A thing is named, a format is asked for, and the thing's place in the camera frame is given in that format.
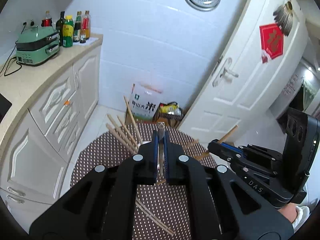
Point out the white panel door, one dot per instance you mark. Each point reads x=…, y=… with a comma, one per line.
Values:
x=236, y=103

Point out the cola bottle red label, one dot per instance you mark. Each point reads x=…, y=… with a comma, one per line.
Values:
x=47, y=21

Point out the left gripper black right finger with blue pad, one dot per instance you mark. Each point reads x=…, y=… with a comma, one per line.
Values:
x=220, y=204

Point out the black induction cooktop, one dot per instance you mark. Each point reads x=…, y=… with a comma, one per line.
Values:
x=5, y=105

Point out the cardboard box with bags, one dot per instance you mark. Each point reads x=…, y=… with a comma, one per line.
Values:
x=169, y=113

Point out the pink cup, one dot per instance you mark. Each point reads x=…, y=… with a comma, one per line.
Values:
x=158, y=162

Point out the dark olive oil bottle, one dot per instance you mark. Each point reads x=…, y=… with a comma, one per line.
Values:
x=59, y=27

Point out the red fu paper decoration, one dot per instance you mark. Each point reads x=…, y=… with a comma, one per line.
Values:
x=272, y=42

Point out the white rice bag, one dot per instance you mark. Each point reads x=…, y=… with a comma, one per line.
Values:
x=144, y=101

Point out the orange oil bottle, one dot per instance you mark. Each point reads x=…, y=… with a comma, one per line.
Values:
x=85, y=31

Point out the yellow green label bottle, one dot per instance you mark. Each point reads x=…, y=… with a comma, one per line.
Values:
x=67, y=32

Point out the brown polka dot tablecloth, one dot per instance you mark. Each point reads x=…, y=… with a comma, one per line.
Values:
x=167, y=203

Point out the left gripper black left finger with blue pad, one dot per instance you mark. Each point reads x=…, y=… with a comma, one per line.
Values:
x=102, y=204

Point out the dark soy sauce bottle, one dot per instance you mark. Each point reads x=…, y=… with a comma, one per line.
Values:
x=77, y=27

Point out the green electric cooker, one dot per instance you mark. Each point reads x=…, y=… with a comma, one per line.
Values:
x=37, y=45

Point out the silver door handle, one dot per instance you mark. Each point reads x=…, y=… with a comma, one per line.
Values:
x=225, y=72

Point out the feather fan wall hanging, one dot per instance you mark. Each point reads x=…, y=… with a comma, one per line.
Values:
x=283, y=17

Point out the person's right hand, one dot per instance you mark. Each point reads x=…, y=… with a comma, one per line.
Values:
x=289, y=211

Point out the cream kitchen base cabinets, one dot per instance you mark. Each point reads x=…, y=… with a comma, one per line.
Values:
x=50, y=106

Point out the wooden chopstick in cup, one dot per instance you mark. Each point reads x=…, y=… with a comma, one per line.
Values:
x=121, y=139
x=128, y=132
x=118, y=128
x=133, y=120

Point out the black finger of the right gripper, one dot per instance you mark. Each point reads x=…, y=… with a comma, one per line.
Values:
x=225, y=151

